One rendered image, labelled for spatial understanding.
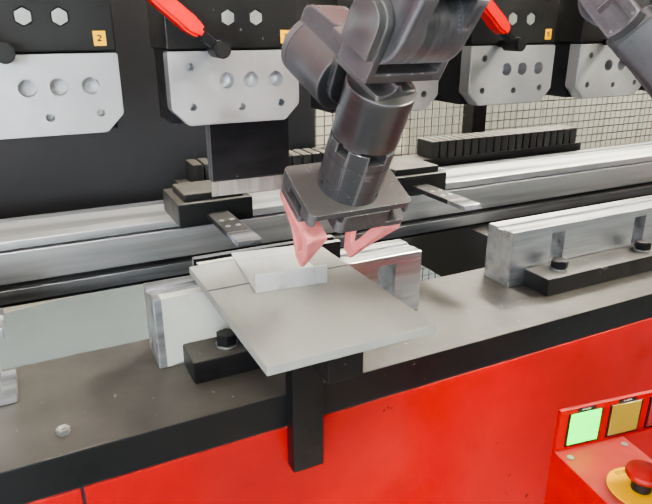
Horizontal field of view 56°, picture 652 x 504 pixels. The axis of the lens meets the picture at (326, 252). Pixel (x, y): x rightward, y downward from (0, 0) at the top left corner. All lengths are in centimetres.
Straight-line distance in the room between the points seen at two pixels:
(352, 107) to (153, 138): 82
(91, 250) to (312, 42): 59
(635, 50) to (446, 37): 35
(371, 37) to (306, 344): 28
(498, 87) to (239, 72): 37
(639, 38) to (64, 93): 61
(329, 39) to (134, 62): 76
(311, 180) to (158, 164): 75
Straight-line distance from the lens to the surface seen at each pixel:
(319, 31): 52
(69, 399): 78
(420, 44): 45
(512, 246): 102
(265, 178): 79
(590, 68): 103
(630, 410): 89
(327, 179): 52
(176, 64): 69
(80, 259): 101
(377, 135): 48
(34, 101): 68
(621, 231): 121
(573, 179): 148
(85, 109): 68
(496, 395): 94
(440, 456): 94
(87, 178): 125
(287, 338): 59
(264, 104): 72
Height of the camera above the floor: 128
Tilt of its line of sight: 20 degrees down
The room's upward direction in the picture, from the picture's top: straight up
